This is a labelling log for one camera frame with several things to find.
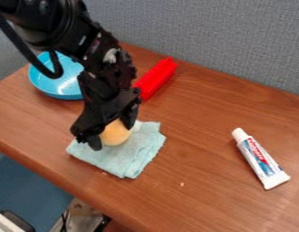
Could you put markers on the grey table leg base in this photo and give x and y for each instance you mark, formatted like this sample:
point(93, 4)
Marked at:
point(80, 218)

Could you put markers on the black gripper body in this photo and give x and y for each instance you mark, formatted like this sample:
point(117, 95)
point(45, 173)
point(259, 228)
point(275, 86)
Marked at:
point(108, 94)

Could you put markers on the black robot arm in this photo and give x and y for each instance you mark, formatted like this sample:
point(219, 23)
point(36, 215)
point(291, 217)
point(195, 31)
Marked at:
point(50, 27)

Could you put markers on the white black object corner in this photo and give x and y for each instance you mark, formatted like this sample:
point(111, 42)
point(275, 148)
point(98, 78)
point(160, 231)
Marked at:
point(12, 223)

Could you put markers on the light blue cloth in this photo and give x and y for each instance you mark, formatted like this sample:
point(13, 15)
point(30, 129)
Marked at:
point(127, 159)

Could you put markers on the blue plate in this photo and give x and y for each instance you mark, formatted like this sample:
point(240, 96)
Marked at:
point(62, 88)

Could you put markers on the white toothpaste tube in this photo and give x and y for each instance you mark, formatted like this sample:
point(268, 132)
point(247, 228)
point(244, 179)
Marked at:
point(265, 167)

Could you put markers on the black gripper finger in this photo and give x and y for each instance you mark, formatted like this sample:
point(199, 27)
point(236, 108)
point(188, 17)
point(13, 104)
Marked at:
point(128, 116)
point(94, 142)

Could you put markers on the red plastic block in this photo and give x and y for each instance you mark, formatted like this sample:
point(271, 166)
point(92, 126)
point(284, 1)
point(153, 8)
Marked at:
point(156, 77)

